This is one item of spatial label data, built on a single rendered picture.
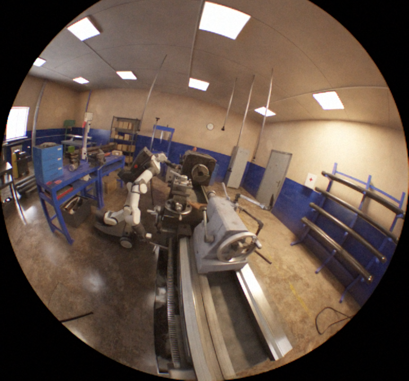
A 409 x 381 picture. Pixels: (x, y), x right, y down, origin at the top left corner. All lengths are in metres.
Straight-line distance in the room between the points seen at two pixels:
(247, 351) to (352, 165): 3.46
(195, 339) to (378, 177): 3.52
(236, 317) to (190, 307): 0.31
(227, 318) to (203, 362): 0.34
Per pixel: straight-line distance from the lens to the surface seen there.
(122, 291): 1.62
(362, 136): 3.71
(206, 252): 0.71
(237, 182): 5.53
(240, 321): 0.90
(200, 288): 0.76
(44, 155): 1.77
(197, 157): 1.95
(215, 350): 0.72
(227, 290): 0.93
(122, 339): 1.57
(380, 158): 3.54
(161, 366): 1.16
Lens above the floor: 1.51
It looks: 14 degrees down
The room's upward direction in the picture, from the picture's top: 15 degrees clockwise
